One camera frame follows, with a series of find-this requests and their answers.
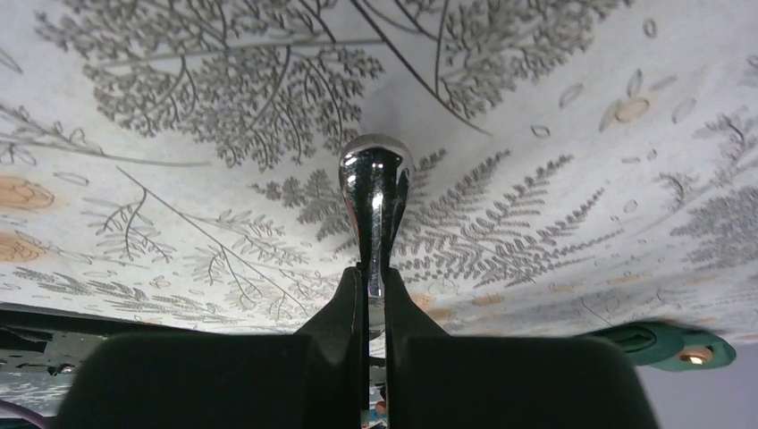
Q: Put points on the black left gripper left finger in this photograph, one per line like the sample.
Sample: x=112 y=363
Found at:
x=337 y=372

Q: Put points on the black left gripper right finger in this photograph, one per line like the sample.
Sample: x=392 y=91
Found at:
x=423 y=373

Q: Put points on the black table knife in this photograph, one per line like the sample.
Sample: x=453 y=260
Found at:
x=376 y=175

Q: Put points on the dark green cloth napkin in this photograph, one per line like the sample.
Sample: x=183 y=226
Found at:
x=656 y=344

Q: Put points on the copper spoon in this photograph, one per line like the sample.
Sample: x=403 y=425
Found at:
x=696 y=356

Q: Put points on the floral patterned table mat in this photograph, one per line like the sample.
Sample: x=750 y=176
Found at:
x=579 y=164

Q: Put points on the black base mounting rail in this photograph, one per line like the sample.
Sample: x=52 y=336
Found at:
x=47 y=341

